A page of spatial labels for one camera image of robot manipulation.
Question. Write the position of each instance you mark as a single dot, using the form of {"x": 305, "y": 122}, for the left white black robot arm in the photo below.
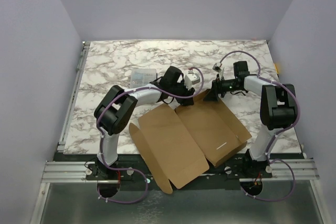
{"x": 116, "y": 108}

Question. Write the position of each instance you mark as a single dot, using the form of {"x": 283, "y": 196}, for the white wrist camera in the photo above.
{"x": 190, "y": 79}
{"x": 219, "y": 69}

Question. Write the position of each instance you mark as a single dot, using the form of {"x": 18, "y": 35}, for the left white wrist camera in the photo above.
{"x": 190, "y": 79}

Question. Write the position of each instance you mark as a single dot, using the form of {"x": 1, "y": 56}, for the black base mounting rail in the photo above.
{"x": 199, "y": 174}

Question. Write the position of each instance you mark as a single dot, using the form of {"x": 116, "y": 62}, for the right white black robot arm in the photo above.
{"x": 278, "y": 111}

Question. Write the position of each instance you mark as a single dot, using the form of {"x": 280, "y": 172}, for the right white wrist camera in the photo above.
{"x": 219, "y": 69}

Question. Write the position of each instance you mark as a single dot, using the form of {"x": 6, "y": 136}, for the aluminium extrusion frame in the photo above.
{"x": 62, "y": 176}

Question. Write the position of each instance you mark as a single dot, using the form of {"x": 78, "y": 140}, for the brown cardboard box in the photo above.
{"x": 187, "y": 133}

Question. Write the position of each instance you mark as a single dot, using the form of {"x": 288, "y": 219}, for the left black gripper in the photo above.
{"x": 185, "y": 102}

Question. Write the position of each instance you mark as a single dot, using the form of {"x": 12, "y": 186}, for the clear plastic screw organizer box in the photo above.
{"x": 142, "y": 76}

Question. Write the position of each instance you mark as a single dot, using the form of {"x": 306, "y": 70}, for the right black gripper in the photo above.
{"x": 215, "y": 87}

